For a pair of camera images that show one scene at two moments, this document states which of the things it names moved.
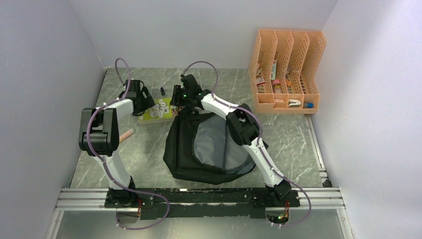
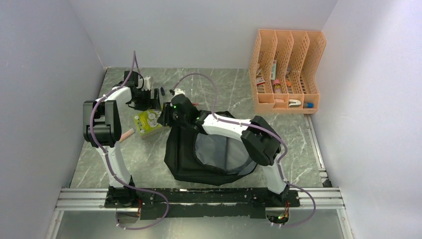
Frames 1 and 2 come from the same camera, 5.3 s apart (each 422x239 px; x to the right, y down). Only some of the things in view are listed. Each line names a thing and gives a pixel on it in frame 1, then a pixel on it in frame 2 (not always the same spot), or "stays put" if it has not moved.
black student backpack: (201, 147) stays put
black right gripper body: (180, 97) -> (171, 118)
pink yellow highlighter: (123, 136) stays put
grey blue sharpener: (308, 105) stays put
